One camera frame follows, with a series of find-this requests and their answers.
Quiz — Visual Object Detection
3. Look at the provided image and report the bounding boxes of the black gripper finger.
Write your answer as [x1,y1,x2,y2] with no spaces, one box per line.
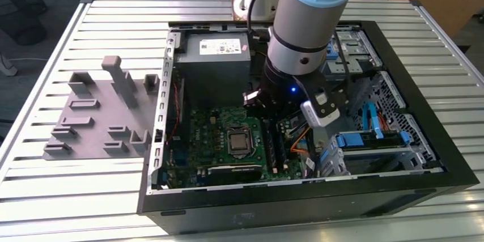
[239,88,267,109]

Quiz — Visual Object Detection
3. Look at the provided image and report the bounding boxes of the blue RAM stick white label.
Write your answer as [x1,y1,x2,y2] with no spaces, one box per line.
[263,127,278,169]

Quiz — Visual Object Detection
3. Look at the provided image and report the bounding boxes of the CPU socket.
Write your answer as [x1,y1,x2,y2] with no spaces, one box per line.
[223,124,254,159]

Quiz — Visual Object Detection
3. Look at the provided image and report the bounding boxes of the grey power supply unit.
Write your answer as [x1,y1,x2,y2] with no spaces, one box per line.
[175,32,251,108]

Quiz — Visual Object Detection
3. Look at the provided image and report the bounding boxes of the silver CPU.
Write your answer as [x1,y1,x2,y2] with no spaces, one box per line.
[226,133,250,154]

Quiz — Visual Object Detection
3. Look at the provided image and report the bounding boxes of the blue drive latch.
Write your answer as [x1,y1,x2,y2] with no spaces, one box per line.
[325,40,339,62]

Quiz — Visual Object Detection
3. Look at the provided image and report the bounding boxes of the silver drive cage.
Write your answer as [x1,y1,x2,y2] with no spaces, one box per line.
[319,26,382,84]

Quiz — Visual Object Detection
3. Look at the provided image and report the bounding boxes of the green motherboard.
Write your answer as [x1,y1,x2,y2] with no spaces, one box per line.
[165,105,309,186]

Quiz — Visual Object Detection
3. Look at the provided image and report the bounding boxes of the black graphics card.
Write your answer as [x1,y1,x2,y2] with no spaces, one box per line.
[205,162,263,185]

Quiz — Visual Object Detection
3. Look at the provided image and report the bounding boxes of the silver disk bay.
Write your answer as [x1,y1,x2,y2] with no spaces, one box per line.
[317,133,442,176]

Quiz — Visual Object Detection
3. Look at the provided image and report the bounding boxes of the black PC case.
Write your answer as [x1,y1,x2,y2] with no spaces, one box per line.
[135,19,479,234]

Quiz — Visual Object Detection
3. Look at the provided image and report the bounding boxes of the grey parts rack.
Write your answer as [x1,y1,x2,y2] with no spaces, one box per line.
[41,56,161,162]

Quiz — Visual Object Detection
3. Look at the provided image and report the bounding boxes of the white plastic stand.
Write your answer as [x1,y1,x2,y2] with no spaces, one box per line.
[0,53,18,77]

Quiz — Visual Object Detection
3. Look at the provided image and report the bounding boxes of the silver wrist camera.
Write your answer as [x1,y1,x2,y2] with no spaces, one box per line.
[299,90,341,127]

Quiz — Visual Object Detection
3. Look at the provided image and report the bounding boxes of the black camera bracket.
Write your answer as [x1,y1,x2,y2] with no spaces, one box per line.
[293,74,350,120]

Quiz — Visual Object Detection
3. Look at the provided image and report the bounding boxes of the orange power wires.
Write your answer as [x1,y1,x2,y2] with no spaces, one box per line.
[289,135,317,154]

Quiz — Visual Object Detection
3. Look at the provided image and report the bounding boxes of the red black fan wire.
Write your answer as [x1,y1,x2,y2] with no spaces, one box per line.
[170,82,182,139]

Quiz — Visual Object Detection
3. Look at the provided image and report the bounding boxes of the blue data wire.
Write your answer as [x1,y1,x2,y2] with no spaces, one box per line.
[361,101,383,137]

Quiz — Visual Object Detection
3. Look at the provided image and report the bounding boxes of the black camera cable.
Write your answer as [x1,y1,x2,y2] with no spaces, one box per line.
[245,0,271,41]

